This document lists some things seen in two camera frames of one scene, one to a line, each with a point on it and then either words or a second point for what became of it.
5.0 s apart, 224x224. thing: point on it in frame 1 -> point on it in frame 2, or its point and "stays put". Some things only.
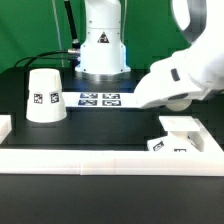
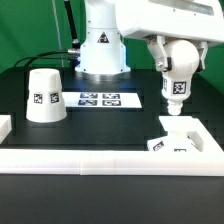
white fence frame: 209,160 stays put
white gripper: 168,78 -> 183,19
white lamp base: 184,134 stays put
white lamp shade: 45,101 stays put
